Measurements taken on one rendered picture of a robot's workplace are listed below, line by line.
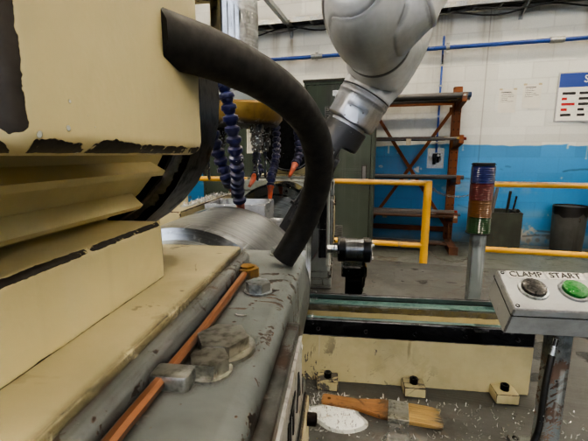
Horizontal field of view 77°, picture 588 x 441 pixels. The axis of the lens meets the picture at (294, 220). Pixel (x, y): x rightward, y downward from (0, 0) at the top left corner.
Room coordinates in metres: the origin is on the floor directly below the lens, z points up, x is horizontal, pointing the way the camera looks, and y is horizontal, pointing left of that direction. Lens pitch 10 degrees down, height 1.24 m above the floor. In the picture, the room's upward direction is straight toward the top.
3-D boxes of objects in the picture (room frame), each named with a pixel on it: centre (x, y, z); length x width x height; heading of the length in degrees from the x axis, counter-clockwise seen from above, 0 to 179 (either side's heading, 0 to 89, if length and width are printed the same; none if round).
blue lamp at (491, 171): (0.98, -0.50, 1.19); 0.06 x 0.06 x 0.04
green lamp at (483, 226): (0.98, -0.50, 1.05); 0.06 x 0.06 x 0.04
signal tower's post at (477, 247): (0.98, -0.50, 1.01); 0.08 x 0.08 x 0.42; 83
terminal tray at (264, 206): (0.76, 0.11, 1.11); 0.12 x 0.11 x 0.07; 83
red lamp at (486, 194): (0.98, -0.50, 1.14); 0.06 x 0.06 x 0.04
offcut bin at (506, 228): (4.79, -2.66, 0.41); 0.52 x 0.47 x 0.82; 75
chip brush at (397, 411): (0.58, -0.15, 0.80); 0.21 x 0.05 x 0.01; 75
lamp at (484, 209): (0.98, -0.50, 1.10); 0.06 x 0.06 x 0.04
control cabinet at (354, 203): (3.96, -0.49, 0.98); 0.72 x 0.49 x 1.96; 75
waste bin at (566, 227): (4.64, -3.49, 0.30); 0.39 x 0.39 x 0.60
